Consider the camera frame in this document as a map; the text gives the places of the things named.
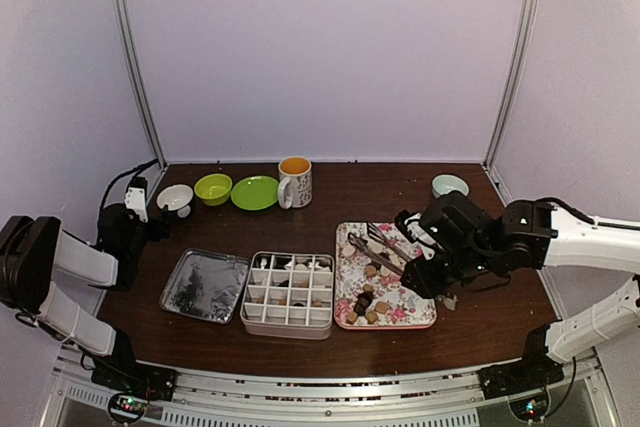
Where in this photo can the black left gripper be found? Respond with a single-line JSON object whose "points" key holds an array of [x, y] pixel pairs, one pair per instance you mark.
{"points": [[164, 231]]}

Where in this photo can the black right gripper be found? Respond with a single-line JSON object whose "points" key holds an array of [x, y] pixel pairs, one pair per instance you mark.
{"points": [[426, 286]]}

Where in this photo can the pink bunny tin lid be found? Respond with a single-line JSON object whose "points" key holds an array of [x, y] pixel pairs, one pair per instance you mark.
{"points": [[205, 285]]}

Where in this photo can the metal tongs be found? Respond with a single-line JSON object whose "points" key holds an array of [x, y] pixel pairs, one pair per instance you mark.
{"points": [[395, 241]]}

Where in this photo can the pink tin box with dividers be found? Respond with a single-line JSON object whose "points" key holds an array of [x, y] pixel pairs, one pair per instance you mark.
{"points": [[273, 320]]}

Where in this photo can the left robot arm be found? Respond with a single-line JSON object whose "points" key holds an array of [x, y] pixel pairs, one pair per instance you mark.
{"points": [[36, 251]]}

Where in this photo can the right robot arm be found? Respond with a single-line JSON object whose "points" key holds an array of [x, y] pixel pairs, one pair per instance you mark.
{"points": [[547, 233]]}

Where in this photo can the tan Sweet chocolate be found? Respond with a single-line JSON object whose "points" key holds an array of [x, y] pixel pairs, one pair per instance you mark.
{"points": [[381, 307]]}

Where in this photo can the white oval chocolate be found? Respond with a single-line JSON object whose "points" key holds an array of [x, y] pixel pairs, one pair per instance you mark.
{"points": [[348, 250]]}

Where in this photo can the white black bowl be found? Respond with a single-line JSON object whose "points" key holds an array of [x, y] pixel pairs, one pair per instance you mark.
{"points": [[177, 201]]}

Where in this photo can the pale blue ceramic bowl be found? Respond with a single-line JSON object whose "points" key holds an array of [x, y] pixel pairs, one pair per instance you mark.
{"points": [[446, 183]]}

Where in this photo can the green bowl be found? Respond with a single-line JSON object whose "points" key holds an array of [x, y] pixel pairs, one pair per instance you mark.
{"points": [[213, 189]]}

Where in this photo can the green plate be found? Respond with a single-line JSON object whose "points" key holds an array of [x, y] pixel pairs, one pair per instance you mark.
{"points": [[255, 193]]}

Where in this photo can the floral pink tray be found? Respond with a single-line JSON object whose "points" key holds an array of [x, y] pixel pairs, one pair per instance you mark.
{"points": [[360, 282]]}

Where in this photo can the white mug with orange inside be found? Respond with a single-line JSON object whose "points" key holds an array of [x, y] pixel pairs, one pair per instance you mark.
{"points": [[295, 183]]}

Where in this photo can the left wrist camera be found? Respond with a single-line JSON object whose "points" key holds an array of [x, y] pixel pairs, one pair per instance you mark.
{"points": [[135, 198]]}

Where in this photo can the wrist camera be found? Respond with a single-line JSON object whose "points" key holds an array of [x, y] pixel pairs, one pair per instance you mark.
{"points": [[135, 198], [408, 224]]}

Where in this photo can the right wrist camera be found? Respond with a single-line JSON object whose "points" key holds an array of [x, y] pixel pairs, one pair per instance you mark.
{"points": [[408, 224]]}

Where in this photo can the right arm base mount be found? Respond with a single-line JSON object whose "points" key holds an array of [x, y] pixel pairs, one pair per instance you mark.
{"points": [[534, 371]]}

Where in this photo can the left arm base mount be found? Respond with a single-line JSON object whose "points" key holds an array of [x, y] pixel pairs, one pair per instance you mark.
{"points": [[135, 385]]}

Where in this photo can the front aluminium rail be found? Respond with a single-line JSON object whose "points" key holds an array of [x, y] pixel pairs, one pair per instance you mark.
{"points": [[445, 398]]}

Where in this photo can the left aluminium frame post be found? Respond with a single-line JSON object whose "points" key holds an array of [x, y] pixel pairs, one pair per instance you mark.
{"points": [[136, 80]]}

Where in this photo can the aluminium frame post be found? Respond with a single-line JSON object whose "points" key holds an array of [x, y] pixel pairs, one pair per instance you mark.
{"points": [[136, 80], [524, 31]]}

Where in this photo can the right aluminium frame post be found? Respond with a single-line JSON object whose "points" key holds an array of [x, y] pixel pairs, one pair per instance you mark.
{"points": [[524, 31]]}

